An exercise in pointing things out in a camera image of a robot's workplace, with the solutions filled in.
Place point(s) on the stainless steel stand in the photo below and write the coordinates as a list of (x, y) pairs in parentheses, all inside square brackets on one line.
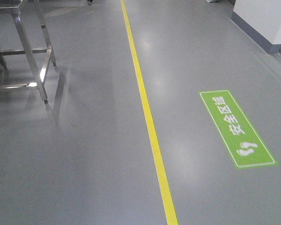
[(39, 59)]

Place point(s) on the green floor safety sign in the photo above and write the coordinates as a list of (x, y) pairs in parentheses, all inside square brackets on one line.
[(244, 144)]

